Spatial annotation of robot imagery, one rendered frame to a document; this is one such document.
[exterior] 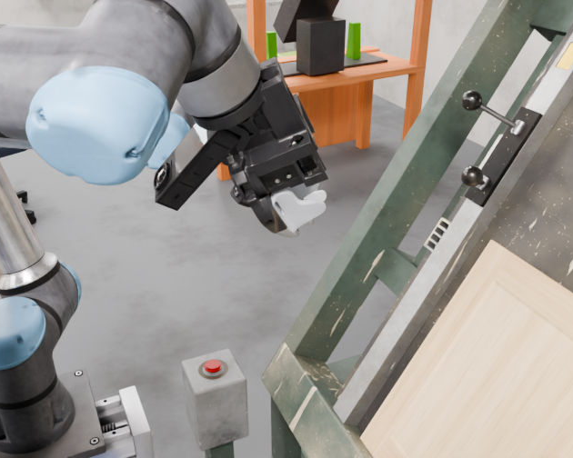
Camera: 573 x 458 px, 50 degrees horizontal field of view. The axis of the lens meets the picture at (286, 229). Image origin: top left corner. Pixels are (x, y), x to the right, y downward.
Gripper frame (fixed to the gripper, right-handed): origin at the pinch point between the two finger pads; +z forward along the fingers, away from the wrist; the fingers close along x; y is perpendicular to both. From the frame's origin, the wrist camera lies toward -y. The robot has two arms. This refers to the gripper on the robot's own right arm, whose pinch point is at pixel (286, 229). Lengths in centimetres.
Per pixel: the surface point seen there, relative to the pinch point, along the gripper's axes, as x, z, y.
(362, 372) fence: 14, 68, -7
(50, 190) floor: 292, 205, -219
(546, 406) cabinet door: -8, 54, 22
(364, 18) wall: 535, 345, 45
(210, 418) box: 16, 70, -44
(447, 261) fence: 24, 55, 17
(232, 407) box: 17, 71, -39
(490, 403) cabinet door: -3, 59, 15
